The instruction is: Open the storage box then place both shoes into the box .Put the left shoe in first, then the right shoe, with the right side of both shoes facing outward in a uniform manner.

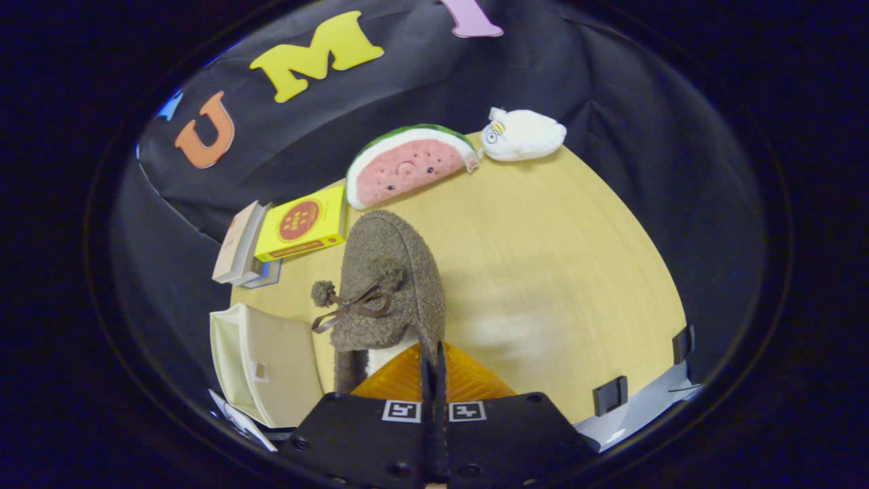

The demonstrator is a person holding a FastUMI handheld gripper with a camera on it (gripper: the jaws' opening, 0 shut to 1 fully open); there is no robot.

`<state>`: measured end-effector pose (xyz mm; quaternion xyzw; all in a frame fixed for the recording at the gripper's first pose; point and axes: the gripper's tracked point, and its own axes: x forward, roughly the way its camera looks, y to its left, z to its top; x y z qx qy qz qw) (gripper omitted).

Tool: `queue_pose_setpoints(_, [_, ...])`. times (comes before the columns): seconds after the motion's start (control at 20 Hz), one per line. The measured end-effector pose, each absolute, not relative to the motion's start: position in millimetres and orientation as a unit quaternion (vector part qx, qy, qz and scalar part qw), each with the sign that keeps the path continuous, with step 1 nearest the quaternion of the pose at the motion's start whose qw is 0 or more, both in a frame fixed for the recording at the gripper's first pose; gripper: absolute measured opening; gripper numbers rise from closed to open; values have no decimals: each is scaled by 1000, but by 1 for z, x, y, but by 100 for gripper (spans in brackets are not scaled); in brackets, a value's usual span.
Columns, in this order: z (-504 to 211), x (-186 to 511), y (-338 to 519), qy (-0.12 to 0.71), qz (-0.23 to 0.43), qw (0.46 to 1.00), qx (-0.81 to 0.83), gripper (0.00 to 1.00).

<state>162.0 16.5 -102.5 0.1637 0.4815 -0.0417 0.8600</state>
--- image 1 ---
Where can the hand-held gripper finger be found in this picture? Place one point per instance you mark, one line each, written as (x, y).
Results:
(440, 441)
(426, 441)

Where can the cream fabric storage box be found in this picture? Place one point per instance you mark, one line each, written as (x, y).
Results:
(278, 367)

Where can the brown fuzzy shoe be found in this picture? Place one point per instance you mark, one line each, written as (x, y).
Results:
(387, 244)

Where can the black table clamp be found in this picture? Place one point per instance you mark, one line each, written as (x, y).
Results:
(609, 395)
(683, 344)

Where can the white board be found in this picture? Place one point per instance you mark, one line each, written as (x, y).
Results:
(241, 422)

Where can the blue book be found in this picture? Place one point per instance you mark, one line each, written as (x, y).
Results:
(271, 274)

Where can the yellow book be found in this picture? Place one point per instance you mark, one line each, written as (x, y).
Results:
(299, 221)

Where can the grey book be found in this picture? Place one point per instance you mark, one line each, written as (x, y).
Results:
(255, 238)

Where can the beige book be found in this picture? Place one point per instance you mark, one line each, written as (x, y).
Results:
(234, 244)

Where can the watermelon slice plush toy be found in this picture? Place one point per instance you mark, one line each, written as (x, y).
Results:
(407, 166)

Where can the white plush toy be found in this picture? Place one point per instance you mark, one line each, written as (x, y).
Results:
(526, 134)

